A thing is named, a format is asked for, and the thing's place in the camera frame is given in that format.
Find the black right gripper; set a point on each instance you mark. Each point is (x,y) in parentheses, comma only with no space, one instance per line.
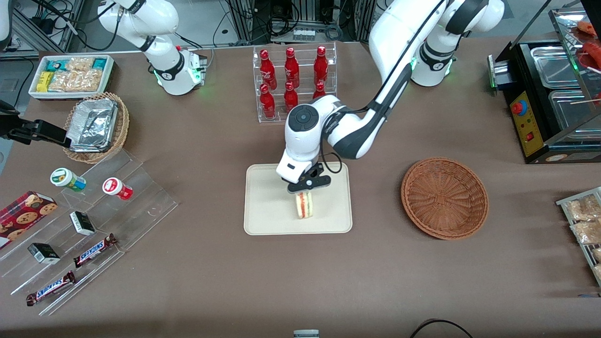
(24,131)

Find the triangular sandwich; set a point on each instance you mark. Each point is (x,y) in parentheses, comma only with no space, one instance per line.
(304,206)

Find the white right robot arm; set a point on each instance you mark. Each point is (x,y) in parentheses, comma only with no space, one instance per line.
(164,19)

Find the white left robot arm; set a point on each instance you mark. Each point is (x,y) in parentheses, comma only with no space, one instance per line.
(399,28)

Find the beige rectangular serving tray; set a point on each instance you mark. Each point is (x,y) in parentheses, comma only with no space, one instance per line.
(267,211)

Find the light wicker basket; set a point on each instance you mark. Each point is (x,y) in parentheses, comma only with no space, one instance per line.
(122,122)

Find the round brown wicker basket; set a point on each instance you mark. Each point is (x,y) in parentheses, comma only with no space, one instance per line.
(443,197)

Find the tray of packaged snacks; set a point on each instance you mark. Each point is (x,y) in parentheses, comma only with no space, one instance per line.
(561,203)

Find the stacked aluminium foil trays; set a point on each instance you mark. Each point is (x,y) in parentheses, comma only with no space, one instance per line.
(91,124)

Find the white rectangular snack bin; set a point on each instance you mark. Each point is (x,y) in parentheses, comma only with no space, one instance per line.
(34,94)

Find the green lid snack cup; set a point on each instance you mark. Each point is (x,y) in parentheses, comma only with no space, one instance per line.
(63,177)

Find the yellow snack packet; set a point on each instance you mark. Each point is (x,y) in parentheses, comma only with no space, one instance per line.
(44,81)

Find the large clear cracker bag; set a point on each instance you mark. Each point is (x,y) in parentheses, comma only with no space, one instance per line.
(77,80)

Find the teal snack packet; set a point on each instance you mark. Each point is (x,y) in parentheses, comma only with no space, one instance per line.
(56,65)
(99,64)

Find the small clear cracker bag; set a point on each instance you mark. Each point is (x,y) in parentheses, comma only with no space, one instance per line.
(80,64)

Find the clear acrylic bottle rack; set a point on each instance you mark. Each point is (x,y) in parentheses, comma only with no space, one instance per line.
(277,112)

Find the red lid snack cup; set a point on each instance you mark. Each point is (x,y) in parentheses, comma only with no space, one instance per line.
(115,187)

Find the red chocolate chip cookie box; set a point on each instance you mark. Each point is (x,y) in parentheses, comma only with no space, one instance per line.
(23,216)

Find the red cola bottle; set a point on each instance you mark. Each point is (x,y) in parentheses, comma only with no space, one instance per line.
(291,68)
(290,97)
(320,65)
(267,103)
(268,70)
(319,91)

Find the small black white box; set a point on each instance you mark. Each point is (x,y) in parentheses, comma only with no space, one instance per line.
(82,223)
(43,253)

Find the clear acrylic stepped stand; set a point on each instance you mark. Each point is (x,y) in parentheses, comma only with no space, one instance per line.
(141,206)

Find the Snickers chocolate bar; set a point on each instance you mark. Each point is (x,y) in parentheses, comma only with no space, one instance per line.
(94,251)
(50,288)

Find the small grey device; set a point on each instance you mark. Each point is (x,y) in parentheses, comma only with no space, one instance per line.
(306,334)

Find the white power strip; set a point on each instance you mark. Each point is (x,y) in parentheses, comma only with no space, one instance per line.
(304,34)

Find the black food warmer machine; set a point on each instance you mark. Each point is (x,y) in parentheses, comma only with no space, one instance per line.
(528,131)

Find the steel food pan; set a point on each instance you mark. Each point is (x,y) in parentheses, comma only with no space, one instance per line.
(554,65)
(570,115)

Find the clear bagged pastry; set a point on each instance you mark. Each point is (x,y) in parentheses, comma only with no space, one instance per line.
(598,272)
(587,232)
(582,209)
(597,254)

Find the aluminium frame structure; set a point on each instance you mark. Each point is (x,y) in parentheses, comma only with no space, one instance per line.
(42,33)

